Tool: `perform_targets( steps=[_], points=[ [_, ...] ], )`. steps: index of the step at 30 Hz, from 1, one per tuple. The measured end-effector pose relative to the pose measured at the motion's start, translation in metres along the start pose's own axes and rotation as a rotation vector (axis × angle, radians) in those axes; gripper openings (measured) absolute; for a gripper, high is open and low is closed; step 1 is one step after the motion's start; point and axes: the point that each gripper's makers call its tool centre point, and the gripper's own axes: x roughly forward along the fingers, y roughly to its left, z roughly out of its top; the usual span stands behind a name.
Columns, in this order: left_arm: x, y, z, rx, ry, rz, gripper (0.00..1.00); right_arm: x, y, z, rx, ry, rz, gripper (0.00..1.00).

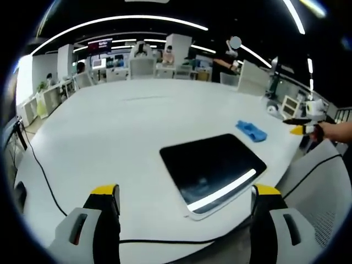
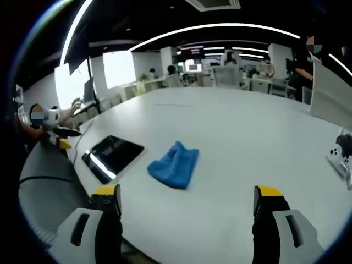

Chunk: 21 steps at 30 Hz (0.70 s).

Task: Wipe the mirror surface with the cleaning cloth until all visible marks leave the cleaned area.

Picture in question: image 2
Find black tablet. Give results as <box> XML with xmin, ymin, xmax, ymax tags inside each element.
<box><xmin>81</xmin><ymin>134</ymin><xmax>146</xmax><ymax>185</ymax></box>

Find thin grey cable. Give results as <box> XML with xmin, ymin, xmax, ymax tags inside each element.
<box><xmin>71</xmin><ymin>117</ymin><xmax>96</xmax><ymax>167</ymax></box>

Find bright wall screen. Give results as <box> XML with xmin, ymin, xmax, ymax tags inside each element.
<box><xmin>185</xmin><ymin>63</ymin><xmax>204</xmax><ymax>73</ymax></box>

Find grey mesh office chair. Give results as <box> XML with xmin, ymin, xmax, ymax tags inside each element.
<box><xmin>18</xmin><ymin>141</ymin><xmax>94</xmax><ymax>250</ymax></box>

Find white mesh office chair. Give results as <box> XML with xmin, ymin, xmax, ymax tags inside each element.
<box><xmin>212</xmin><ymin>67</ymin><xmax>240</xmax><ymax>89</ymax></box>

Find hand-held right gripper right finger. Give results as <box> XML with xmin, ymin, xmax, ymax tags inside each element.
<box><xmin>252</xmin><ymin>185</ymin><xmax>326</xmax><ymax>264</ymax></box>

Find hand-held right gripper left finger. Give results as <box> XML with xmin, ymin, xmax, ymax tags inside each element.
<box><xmin>51</xmin><ymin>183</ymin><xmax>123</xmax><ymax>264</ymax></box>

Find white desk partition panel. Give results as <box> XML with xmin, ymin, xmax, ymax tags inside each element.
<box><xmin>310</xmin><ymin>60</ymin><xmax>352</xmax><ymax>126</ymax></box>

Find dark computer monitor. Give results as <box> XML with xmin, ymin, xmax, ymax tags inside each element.
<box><xmin>83</xmin><ymin>78</ymin><xmax>96</xmax><ymax>103</ymax></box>

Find curved ceiling light strip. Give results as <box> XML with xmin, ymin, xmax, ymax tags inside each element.
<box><xmin>128</xmin><ymin>23</ymin><xmax>301</xmax><ymax>52</ymax></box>

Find black softbox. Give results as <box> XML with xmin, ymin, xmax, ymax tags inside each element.
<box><xmin>63</xmin><ymin>26</ymin><xmax>91</xmax><ymax>75</ymax></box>

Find blue cleaning cloth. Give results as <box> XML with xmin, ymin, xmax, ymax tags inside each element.
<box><xmin>146</xmin><ymin>140</ymin><xmax>200</xmax><ymax>191</ymax></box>

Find white device with black buttons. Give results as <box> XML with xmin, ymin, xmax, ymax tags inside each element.
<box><xmin>326</xmin><ymin>134</ymin><xmax>352</xmax><ymax>191</ymax></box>

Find black light stand pole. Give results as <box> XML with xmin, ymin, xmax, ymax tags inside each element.
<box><xmin>86</xmin><ymin>56</ymin><xmax>102</xmax><ymax>114</ymax></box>

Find ceiling air vent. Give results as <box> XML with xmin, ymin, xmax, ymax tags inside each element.
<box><xmin>184</xmin><ymin>0</ymin><xmax>242</xmax><ymax>12</ymax></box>

